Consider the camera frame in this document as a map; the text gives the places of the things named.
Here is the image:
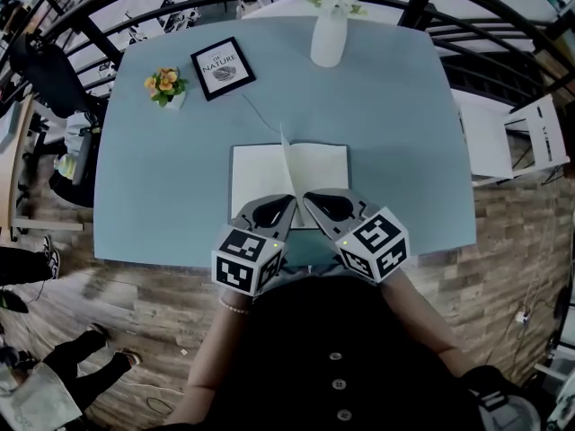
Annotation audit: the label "person's left forearm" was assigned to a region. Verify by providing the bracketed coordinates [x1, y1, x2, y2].
[186, 285, 255, 390]

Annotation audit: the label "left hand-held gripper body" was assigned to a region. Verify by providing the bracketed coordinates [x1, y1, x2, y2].
[210, 221, 289, 297]

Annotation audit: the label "grey notebook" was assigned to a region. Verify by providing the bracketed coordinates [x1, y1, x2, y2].
[228, 123, 350, 231]

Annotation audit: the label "person's right forearm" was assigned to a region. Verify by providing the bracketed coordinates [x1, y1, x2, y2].
[379, 269, 464, 358]

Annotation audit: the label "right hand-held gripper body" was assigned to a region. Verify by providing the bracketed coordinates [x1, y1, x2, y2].
[333, 206, 411, 284]

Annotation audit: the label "light wooden desk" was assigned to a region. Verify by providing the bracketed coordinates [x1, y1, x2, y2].
[0, 94, 84, 242]

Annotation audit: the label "white cloth bundle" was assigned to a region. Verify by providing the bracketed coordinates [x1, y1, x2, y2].
[53, 112, 98, 183]

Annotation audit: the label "black picture frame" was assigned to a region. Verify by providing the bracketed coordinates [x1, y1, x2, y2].
[190, 36, 257, 102]

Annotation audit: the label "black office chair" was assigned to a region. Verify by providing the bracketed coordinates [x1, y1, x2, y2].
[8, 38, 107, 208]

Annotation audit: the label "beaded bracelet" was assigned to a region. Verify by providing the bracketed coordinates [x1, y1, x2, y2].
[218, 297, 250, 316]

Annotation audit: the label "thin grey bookmark ribbon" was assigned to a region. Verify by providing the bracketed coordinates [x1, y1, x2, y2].
[242, 94, 282, 133]

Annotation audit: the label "small potted orange flowers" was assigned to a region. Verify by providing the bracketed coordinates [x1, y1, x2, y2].
[143, 66, 190, 110]

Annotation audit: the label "black and grey bag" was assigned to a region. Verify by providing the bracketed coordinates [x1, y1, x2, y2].
[462, 365, 543, 431]

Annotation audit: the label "grey box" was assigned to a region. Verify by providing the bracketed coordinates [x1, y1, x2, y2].
[0, 101, 22, 145]

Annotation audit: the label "white folding chair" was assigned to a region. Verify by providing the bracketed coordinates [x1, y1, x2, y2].
[457, 92, 571, 188]

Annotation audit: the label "black metal railing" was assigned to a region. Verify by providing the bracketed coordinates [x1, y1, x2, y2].
[0, 0, 575, 120]

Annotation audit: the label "light blue table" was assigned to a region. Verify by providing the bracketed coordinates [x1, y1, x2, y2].
[93, 14, 477, 269]

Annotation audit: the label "person's light jeans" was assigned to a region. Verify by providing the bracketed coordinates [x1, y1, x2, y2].
[280, 261, 356, 282]

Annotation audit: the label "person's black buttoned shirt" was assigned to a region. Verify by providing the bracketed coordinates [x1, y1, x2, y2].
[147, 274, 491, 431]

